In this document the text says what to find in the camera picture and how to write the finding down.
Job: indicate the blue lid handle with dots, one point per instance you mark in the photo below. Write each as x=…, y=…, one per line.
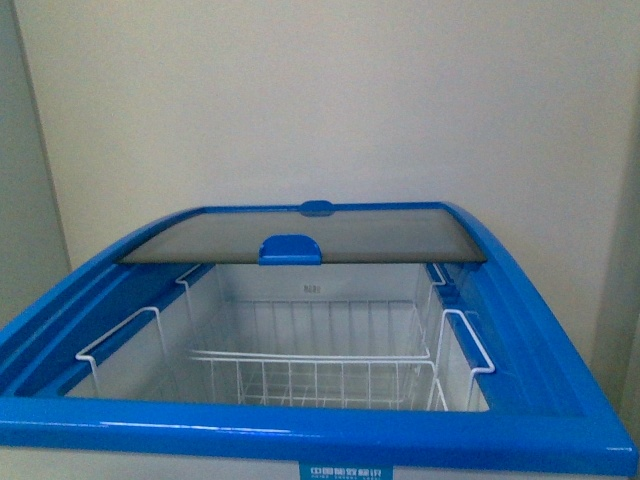
x=289, y=249
x=317, y=208

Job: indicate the glass sliding freezer lid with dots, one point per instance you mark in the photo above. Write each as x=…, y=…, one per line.
x=312, y=238

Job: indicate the rear blue lid handle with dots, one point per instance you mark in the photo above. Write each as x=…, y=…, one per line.
x=317, y=208

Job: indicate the white wire freezer basket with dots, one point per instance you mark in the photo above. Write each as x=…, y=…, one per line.
x=360, y=336

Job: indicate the blue energy label sticker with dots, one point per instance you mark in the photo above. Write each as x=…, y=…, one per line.
x=313, y=471

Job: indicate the white blue chest freezer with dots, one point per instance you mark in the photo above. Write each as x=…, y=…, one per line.
x=546, y=417

